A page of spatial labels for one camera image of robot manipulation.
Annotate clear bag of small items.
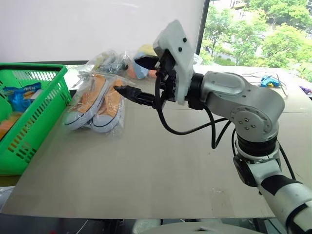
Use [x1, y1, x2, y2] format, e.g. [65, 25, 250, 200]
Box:
[91, 50, 136, 74]

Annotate dark window frame post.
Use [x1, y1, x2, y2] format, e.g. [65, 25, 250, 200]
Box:
[196, 0, 211, 57]

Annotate orange yellow soft item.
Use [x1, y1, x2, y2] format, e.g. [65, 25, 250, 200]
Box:
[0, 111, 23, 142]

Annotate blue snack package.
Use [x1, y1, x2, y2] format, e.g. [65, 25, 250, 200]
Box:
[3, 81, 43, 113]

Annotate blue orange yellow plush toy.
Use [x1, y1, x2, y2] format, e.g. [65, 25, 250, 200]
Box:
[133, 43, 159, 80]

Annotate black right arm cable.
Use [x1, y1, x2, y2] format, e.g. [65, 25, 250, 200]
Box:
[155, 74, 236, 150]

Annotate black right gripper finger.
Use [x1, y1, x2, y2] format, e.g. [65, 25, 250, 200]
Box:
[134, 56, 160, 71]
[114, 85, 156, 108]

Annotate grey rounded robot torso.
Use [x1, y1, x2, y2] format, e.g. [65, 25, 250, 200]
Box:
[133, 218, 247, 234]

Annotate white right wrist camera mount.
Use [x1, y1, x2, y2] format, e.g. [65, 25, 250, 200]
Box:
[153, 19, 195, 106]

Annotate thin glue gun cable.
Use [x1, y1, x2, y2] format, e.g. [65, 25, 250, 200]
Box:
[240, 71, 290, 98]

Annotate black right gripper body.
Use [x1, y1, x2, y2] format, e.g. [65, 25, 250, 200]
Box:
[152, 49, 177, 109]

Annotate bagged orange canvas sneakers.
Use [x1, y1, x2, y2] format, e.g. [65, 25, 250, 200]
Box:
[62, 70, 136, 135]

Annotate green plastic basket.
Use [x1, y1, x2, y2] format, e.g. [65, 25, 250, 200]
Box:
[0, 62, 73, 176]

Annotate blue glue gun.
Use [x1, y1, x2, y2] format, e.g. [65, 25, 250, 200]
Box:
[260, 75, 281, 88]

